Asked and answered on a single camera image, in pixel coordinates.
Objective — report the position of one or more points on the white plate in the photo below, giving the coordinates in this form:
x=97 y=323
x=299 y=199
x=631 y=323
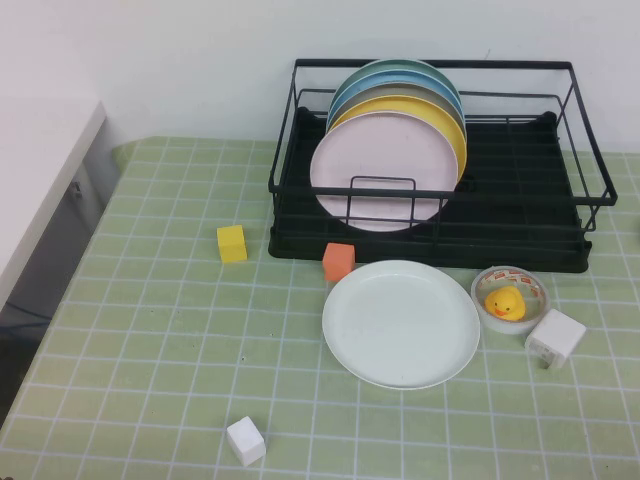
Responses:
x=400 y=325

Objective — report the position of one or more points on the pink plate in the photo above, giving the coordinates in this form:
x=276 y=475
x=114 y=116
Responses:
x=385 y=155

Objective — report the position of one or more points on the grey plate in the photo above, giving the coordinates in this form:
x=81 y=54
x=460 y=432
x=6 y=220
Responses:
x=365 y=96

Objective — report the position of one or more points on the yellow plate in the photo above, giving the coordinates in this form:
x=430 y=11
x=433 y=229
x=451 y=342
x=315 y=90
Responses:
x=400 y=105

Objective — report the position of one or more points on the blue plate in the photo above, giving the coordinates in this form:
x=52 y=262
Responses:
x=390 y=79

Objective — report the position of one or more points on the green plate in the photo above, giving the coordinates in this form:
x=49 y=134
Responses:
x=400 y=65

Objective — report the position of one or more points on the orange cube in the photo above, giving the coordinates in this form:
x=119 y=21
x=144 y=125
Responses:
x=338 y=262

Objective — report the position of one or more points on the yellow cube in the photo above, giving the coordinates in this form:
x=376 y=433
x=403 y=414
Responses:
x=231 y=245

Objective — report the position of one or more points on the green checked tablecloth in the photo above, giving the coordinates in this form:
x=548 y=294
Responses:
x=150 y=325

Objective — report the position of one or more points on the yellow rubber duck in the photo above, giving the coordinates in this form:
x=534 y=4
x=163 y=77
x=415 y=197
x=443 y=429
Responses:
x=505 y=302

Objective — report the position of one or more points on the clear tape roll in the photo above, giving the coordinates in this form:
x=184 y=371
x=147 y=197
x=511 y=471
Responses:
x=502 y=328

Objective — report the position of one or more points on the white cube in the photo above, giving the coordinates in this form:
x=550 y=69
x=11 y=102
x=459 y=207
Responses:
x=245 y=441

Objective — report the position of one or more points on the small metal cabinet latch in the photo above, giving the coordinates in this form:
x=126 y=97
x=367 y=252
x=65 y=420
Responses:
x=77 y=188

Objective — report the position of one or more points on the white plug charger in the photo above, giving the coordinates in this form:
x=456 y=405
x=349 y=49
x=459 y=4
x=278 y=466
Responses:
x=557 y=337

